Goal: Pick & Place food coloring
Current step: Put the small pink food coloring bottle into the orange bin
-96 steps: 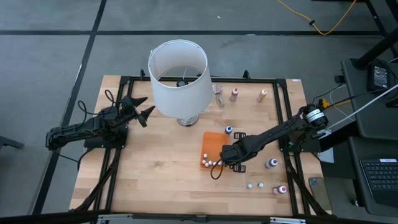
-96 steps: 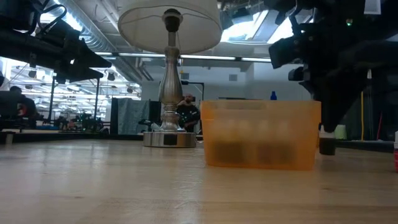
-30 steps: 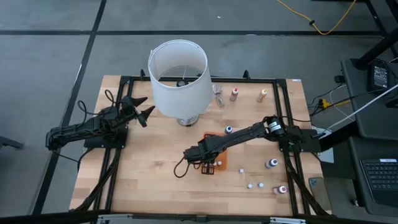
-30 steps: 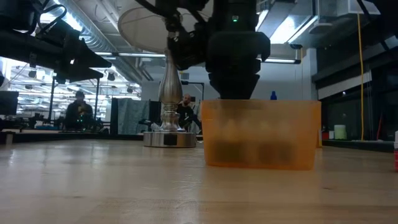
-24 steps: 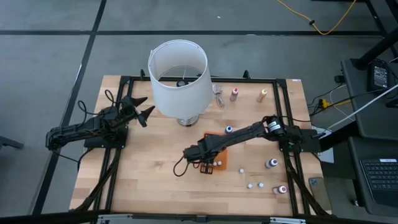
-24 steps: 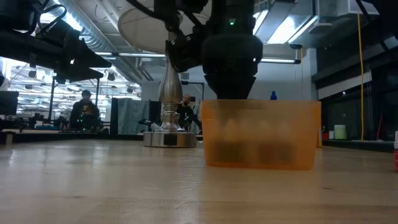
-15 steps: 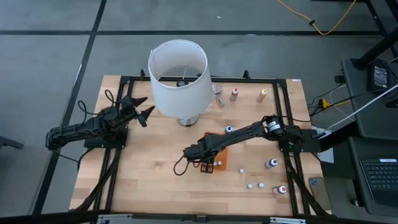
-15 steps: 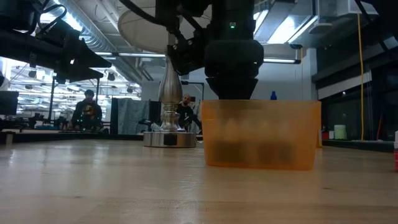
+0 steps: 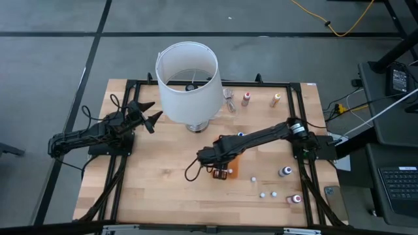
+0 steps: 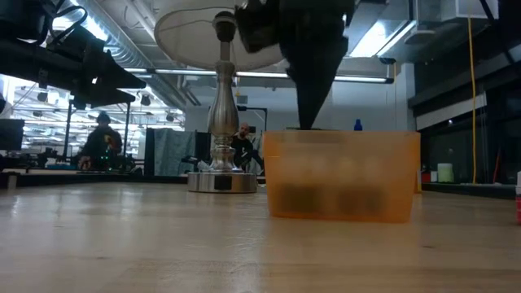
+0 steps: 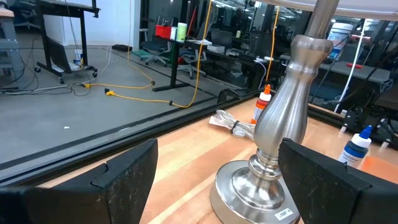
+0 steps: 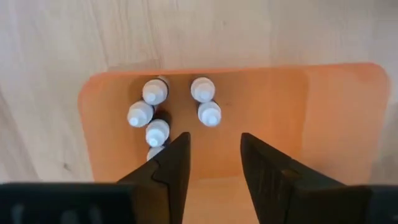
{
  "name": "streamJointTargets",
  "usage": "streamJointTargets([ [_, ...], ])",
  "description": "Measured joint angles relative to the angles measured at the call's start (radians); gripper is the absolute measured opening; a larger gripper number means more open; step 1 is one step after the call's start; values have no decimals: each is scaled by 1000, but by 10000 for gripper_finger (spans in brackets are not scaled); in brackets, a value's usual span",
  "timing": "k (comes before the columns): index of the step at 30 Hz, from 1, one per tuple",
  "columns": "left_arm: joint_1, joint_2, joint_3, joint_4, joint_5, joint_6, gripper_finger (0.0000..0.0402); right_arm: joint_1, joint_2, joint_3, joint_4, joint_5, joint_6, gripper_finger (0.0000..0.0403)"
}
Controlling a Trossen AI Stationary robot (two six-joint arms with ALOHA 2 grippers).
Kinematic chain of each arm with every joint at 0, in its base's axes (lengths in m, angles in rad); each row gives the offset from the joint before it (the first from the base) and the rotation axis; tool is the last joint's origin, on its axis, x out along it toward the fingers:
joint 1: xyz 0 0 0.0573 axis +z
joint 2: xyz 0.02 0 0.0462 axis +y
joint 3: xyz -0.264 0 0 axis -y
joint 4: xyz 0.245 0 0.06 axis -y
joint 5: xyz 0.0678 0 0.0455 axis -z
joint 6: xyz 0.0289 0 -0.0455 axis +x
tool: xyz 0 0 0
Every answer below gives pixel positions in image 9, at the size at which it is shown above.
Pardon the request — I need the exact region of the dark grey desk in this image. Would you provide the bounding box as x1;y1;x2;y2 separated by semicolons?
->
364;142;418;229
357;60;418;148

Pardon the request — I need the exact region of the grey chair leg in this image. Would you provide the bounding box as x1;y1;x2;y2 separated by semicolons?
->
0;142;25;157

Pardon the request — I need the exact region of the table lamp with white shade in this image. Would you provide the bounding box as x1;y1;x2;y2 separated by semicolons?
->
154;40;225;134

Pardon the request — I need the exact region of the black stand leg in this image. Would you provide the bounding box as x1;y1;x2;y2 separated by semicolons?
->
368;0;418;74

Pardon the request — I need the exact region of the phone in brown case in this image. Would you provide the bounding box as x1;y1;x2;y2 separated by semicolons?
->
323;185;349;222

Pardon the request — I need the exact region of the yellow plug connector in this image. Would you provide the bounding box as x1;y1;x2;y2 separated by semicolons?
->
336;102;370;114

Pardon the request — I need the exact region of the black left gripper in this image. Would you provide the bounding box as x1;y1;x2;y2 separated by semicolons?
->
122;99;163;134

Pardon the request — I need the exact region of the black keyboard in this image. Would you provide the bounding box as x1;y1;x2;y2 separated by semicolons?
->
378;165;418;218

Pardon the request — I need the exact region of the black aluminium table frame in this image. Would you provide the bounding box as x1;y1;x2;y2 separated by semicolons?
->
73;72;347;229

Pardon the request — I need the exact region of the black crossbar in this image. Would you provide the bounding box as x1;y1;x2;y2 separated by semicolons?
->
0;220;418;235

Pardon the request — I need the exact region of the orange plastic bin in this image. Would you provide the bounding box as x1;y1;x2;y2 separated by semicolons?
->
225;153;242;180

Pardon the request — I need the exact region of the black power supply brick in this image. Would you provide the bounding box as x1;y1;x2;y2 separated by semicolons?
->
385;63;413;97

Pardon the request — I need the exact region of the coiled clear lamp cord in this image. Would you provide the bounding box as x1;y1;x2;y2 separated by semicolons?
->
223;87;237;114

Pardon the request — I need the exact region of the yellow power cord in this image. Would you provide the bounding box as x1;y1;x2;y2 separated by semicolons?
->
289;0;376;37

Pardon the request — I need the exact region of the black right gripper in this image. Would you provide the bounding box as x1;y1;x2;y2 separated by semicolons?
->
197;143;231;181

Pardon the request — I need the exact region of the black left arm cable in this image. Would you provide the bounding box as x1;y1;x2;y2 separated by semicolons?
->
80;93;123;123

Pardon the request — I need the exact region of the white cable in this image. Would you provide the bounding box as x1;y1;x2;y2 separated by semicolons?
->
344;87;418;136

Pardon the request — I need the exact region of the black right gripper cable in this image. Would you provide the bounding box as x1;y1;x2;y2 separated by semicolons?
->
184;158;210;182

